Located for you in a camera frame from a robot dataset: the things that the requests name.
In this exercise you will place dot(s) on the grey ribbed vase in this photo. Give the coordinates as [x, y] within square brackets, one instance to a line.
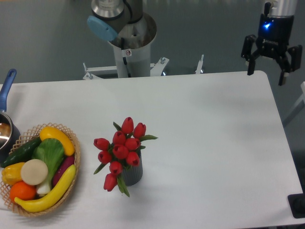
[134, 174]

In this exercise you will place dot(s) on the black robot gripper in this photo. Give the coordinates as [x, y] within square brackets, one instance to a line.
[272, 41]

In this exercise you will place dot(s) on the yellow bell pepper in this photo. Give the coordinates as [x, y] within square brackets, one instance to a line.
[12, 174]

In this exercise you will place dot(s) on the woven wicker basket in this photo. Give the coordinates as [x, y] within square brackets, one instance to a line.
[27, 136]

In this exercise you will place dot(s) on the purple eggplant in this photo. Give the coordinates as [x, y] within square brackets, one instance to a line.
[67, 162]

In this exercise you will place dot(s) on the blue handled saucepan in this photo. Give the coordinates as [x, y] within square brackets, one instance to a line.
[9, 133]

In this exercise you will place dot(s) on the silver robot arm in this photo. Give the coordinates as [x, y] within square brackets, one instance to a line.
[130, 31]

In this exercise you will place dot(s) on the green lettuce leaf vegetable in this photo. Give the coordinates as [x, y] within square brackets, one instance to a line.
[51, 152]

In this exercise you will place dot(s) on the green cucumber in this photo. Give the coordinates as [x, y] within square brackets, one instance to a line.
[22, 153]

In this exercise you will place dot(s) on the orange fruit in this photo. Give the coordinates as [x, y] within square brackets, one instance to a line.
[23, 191]

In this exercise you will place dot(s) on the beige round disc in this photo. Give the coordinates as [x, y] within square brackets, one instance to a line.
[34, 172]

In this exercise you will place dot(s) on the white frame at right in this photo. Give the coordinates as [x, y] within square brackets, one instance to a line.
[296, 108]

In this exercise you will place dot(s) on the red tulip bouquet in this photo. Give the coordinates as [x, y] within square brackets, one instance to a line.
[121, 153]

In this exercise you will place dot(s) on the yellow squash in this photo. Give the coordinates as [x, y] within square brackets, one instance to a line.
[53, 132]

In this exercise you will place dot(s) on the yellow banana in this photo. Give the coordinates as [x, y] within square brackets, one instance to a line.
[53, 196]

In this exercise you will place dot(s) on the white robot base mount frame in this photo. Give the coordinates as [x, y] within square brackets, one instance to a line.
[156, 69]

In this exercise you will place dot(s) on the black device at table edge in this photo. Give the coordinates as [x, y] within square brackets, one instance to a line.
[297, 205]

